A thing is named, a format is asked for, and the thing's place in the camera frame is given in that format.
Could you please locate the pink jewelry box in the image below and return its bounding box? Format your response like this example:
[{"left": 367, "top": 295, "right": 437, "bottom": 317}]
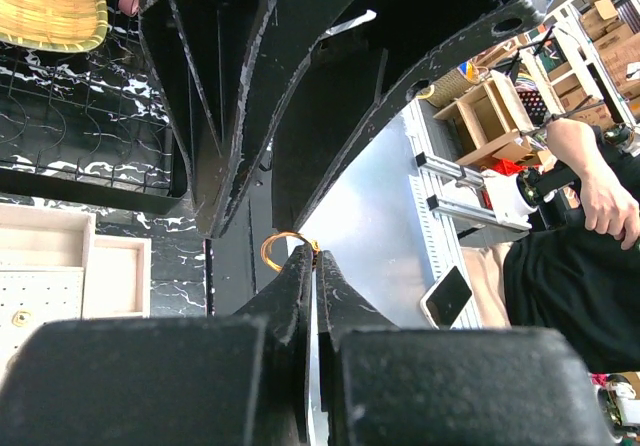
[{"left": 1, "top": 204, "right": 151, "bottom": 370}]

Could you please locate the operator forearm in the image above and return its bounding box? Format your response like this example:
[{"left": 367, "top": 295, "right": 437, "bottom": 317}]
[{"left": 547, "top": 119, "right": 617, "bottom": 185}]

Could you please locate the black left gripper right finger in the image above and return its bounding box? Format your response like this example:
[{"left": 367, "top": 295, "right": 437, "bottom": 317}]
[{"left": 316, "top": 251, "right": 608, "bottom": 445}]

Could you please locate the black wire dish rack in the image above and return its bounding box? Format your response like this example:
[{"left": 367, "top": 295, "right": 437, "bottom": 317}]
[{"left": 1, "top": 0, "right": 188, "bottom": 215}]

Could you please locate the white smartphone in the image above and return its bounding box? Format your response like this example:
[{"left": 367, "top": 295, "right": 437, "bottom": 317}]
[{"left": 419, "top": 266, "right": 472, "bottom": 329}]

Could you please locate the operator hand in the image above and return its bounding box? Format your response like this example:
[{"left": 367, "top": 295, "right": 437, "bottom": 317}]
[{"left": 580, "top": 169, "right": 639, "bottom": 250}]

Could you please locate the gold square earring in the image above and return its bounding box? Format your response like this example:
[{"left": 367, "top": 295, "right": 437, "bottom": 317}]
[{"left": 12, "top": 310, "right": 33, "bottom": 328}]

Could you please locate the wooden shelf box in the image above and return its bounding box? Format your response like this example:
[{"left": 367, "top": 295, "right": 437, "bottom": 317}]
[{"left": 434, "top": 70, "right": 534, "bottom": 168}]

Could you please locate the gold ring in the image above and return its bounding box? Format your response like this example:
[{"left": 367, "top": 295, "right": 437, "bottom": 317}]
[{"left": 260, "top": 231, "right": 321, "bottom": 273}]

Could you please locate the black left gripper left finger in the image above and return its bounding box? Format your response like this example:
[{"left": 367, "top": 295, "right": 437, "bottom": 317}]
[{"left": 1, "top": 245, "right": 313, "bottom": 445}]

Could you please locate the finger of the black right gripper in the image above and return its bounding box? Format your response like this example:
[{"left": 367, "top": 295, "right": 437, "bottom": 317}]
[
  {"left": 272, "top": 0, "right": 547, "bottom": 231},
  {"left": 139, "top": 0, "right": 354, "bottom": 237}
]

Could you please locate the yellow bamboo woven tray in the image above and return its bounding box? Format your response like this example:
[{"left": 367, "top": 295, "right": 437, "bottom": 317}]
[{"left": 1, "top": 0, "right": 108, "bottom": 53}]

